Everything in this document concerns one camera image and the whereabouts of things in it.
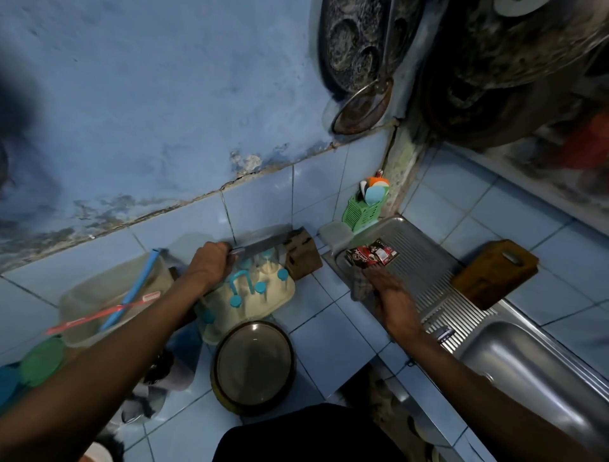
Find person's right hand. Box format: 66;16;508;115
363;266;424;341

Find person's left hand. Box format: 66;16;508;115
185;241;235;291

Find checked dishcloth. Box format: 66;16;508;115
351;266;381;301

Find small wooden cutting board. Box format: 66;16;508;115
452;239;539;311

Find person's right forearm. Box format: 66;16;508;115
404;328;609;462

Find person's left forearm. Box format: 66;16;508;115
0;275;210;462

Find person's black clothing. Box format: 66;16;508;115
213;403;410;462

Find red black sachet pack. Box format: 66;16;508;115
344;239;400;270

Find cream cup rack teal knobs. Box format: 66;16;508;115
197;247;297;346

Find blue plastic utensil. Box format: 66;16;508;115
100;248;162;332

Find clear plastic container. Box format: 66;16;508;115
318;220;355;256

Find green plastic basket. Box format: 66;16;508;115
341;188;390;234

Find wooden knife block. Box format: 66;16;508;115
283;227;324;282

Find round brown-rimmed plate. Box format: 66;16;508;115
211;319;297;415

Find clear cup with cutlery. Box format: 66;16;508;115
142;350;196;392

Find translucent plastic container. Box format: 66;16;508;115
59;252;174;348

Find stainless steel sink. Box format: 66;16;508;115
323;214;609;453

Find red plastic utensil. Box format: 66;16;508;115
46;291;162;336

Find white bowl with cloth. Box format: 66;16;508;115
109;383;167;427

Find green lid jar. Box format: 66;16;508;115
18;335;67;387

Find small round metal strainer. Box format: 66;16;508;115
331;78;395;136

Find large dark brown wok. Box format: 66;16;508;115
418;62;589;149

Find white plate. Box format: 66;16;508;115
78;442;115;462

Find blue lid jar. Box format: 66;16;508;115
0;364;22;410

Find dark round hanging pan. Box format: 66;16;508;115
317;0;425;96
447;0;609;90

